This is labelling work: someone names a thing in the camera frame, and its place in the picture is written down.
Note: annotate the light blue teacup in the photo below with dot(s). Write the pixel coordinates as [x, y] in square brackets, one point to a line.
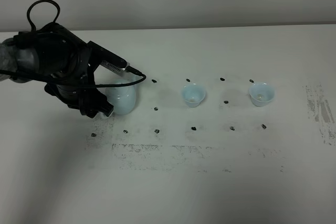
[193, 95]
[261, 94]

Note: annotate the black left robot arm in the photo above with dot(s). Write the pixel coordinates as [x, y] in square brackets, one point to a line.
[65, 63]

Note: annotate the left light blue teacup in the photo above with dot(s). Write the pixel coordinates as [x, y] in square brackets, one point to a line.
[193, 95]

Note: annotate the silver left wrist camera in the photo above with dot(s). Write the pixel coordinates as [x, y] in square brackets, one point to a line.
[103, 57]

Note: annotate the right light blue teacup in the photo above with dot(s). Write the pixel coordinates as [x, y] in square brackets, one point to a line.
[261, 94]

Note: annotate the light blue porcelain teapot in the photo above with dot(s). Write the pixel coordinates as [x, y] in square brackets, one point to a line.
[123, 99]

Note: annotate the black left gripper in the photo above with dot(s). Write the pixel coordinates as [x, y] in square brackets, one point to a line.
[77, 88]

